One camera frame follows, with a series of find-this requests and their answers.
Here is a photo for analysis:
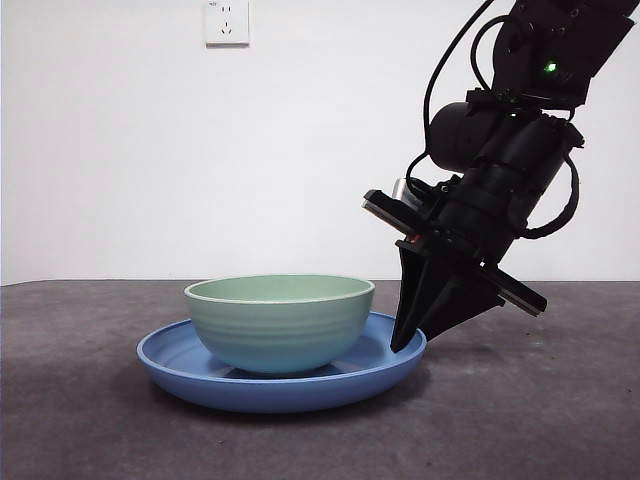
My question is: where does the green ribbed bowl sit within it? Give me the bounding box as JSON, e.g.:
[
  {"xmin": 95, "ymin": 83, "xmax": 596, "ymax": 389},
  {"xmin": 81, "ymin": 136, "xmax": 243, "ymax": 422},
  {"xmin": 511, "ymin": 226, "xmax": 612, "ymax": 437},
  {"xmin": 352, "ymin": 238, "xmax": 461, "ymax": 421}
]
[{"xmin": 183, "ymin": 273, "xmax": 376, "ymax": 377}]

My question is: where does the pale grey camera box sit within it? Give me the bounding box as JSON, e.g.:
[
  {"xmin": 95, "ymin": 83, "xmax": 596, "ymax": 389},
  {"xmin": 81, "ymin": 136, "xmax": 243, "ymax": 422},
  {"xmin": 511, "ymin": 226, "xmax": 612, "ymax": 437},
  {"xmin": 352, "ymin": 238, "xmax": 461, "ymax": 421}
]
[{"xmin": 392, "ymin": 176, "xmax": 424, "ymax": 207}]

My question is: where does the long black cable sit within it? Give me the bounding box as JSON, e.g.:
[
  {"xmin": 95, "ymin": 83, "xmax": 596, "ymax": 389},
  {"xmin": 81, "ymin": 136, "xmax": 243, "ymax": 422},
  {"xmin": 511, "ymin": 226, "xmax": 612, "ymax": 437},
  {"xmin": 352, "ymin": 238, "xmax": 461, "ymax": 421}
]
[{"xmin": 404, "ymin": 0, "xmax": 501, "ymax": 201}]

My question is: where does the white wall socket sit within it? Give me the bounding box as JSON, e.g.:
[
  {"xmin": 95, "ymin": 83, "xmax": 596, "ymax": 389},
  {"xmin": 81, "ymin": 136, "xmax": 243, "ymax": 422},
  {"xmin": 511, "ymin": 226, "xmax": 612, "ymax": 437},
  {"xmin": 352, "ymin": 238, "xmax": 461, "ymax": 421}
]
[{"xmin": 203, "ymin": 0, "xmax": 250, "ymax": 50}]

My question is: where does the blue round plate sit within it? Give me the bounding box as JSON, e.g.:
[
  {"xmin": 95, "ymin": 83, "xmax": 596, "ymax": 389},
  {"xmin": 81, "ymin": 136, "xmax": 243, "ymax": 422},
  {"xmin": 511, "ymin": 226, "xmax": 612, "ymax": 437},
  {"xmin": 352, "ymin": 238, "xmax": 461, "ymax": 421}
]
[{"xmin": 136, "ymin": 310, "xmax": 428, "ymax": 414}]

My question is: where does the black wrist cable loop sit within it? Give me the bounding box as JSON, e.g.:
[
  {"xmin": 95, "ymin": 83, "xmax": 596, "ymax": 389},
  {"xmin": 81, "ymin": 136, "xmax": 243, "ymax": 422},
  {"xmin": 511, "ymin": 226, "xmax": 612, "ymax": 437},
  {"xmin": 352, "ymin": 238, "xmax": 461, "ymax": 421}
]
[{"xmin": 519, "ymin": 149, "xmax": 582, "ymax": 240}]

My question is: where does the short looped black cable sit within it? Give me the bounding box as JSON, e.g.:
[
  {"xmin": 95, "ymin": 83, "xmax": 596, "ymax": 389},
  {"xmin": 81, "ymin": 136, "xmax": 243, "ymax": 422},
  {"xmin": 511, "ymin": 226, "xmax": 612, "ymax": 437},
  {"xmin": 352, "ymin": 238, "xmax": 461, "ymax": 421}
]
[{"xmin": 470, "ymin": 14, "xmax": 521, "ymax": 94}]

